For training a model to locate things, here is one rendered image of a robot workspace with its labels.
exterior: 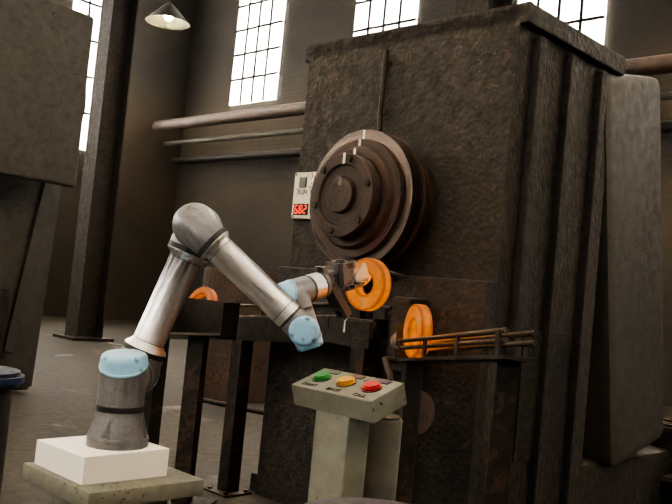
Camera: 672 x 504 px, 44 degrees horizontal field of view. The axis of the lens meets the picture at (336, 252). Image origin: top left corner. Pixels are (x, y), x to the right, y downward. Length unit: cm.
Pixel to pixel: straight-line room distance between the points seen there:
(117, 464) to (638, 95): 233
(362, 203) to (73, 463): 120
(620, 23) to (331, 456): 818
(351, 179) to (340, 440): 117
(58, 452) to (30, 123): 313
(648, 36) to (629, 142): 612
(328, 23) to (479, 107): 973
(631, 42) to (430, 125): 675
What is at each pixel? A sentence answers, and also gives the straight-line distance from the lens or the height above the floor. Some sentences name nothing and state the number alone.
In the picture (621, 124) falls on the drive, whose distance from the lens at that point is 329.
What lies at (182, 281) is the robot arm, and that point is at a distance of 223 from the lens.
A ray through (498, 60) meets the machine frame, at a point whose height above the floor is 158.
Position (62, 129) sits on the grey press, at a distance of 515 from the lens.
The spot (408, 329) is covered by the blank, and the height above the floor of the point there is 71.
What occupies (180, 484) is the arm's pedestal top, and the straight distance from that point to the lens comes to 213.
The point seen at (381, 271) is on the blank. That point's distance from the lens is 240.
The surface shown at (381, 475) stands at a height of 39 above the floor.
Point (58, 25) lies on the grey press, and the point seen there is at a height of 216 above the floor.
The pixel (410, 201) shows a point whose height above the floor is 110.
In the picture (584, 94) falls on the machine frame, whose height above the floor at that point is 157.
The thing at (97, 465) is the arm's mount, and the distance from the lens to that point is 206.
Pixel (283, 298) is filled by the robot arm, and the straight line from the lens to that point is 208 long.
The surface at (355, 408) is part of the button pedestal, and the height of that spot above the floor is 56.
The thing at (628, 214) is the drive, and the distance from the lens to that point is 334.
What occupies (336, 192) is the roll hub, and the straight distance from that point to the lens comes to 276.
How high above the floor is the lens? 80
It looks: 3 degrees up
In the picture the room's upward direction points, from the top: 6 degrees clockwise
